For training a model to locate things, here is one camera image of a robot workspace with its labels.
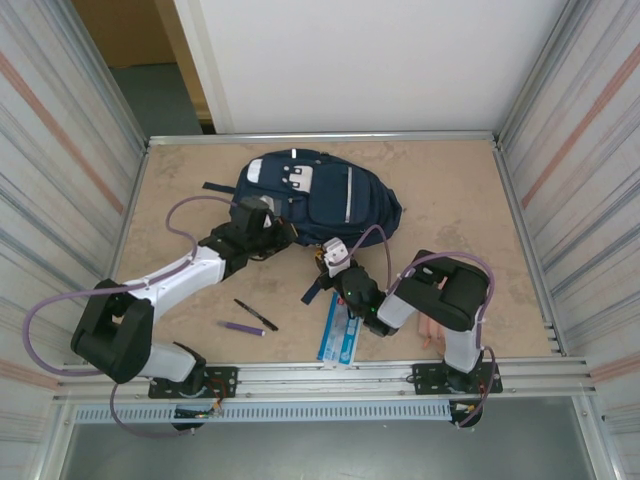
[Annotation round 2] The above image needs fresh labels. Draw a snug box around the navy blue backpack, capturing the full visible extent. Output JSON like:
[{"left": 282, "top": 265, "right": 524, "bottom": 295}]
[{"left": 202, "top": 148, "right": 404, "bottom": 305}]

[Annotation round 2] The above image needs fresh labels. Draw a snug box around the blue white stationery packet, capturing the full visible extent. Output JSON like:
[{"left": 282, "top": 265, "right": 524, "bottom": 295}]
[{"left": 316, "top": 291, "right": 367, "bottom": 373}]

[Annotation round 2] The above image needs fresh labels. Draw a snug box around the black marker pen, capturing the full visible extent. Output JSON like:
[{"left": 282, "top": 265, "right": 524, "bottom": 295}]
[{"left": 233, "top": 298, "right": 279, "bottom": 332}]

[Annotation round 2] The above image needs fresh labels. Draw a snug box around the pink pencil case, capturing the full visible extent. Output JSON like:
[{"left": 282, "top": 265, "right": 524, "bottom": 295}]
[{"left": 417, "top": 276, "right": 451, "bottom": 351}]

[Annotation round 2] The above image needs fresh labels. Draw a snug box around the purple pen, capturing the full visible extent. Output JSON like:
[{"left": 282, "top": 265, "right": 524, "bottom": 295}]
[{"left": 216, "top": 320, "right": 266, "bottom": 337}]

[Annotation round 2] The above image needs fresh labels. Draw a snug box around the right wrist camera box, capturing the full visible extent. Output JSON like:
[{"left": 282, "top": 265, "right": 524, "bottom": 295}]
[{"left": 321, "top": 238, "right": 352, "bottom": 275}]

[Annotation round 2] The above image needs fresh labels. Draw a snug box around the aluminium table edge rail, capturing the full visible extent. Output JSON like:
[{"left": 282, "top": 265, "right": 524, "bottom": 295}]
[{"left": 146, "top": 130, "right": 501, "bottom": 147}]

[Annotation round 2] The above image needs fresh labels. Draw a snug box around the aluminium mounting rail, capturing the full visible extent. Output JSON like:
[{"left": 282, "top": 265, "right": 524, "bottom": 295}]
[{"left": 53, "top": 355, "right": 599, "bottom": 404}]

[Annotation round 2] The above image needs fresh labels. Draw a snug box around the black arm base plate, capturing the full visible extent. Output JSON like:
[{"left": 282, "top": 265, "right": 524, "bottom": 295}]
[
  {"left": 412, "top": 360, "right": 503, "bottom": 396},
  {"left": 148, "top": 366, "right": 239, "bottom": 400}
]

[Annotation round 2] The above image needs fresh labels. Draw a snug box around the grey slotted cable duct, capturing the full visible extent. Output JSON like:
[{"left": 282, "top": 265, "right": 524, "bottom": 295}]
[{"left": 72, "top": 401, "right": 454, "bottom": 424}]

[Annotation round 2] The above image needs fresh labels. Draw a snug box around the white door frame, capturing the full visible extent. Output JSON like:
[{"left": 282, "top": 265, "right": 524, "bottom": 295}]
[{"left": 154, "top": 0, "right": 236, "bottom": 135}]

